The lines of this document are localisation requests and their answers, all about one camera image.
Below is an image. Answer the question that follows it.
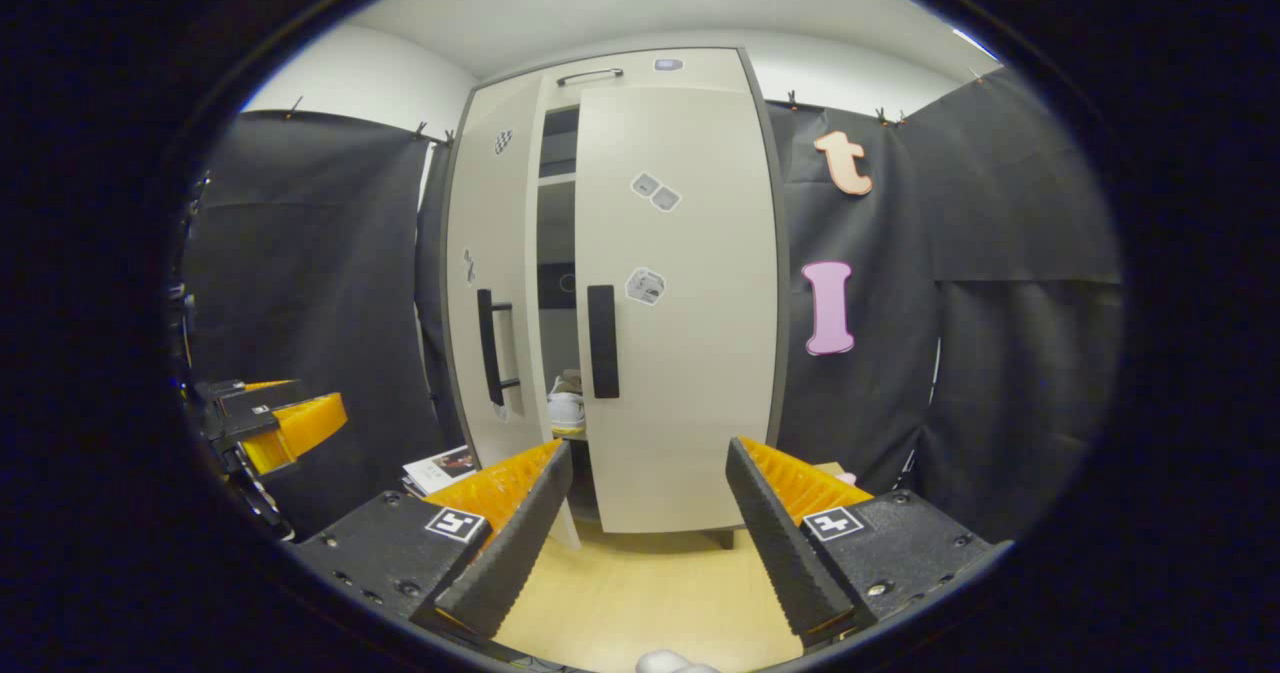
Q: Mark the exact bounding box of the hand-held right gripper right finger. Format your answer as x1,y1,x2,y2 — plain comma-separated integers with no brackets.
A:
724,437,1014,649

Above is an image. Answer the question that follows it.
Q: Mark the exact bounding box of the grey cabinet door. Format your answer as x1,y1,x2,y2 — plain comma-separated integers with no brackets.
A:
575,83,781,534
445,75,583,552

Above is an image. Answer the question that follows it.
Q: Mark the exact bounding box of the black backdrop cloth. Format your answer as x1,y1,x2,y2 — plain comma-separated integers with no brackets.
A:
180,108,466,539
765,65,1126,544

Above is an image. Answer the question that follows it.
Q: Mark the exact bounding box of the stack of magazines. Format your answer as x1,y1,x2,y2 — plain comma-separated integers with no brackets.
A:
402,445,479,499

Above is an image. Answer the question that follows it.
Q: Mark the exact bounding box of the ceiling light panel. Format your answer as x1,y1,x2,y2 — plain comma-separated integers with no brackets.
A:
950,26,1001,62

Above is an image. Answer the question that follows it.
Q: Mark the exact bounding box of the white shoe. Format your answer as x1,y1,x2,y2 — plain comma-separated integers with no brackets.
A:
547,371,587,429

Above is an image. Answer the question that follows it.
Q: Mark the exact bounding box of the grey shoe cabinet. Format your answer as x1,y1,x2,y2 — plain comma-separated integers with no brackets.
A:
440,46,791,554

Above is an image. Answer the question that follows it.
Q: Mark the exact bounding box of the black door handle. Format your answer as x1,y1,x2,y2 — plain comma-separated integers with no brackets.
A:
477,288,522,409
587,285,621,400

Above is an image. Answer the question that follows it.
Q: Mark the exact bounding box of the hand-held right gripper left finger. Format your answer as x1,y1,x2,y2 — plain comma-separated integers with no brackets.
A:
290,439,574,646

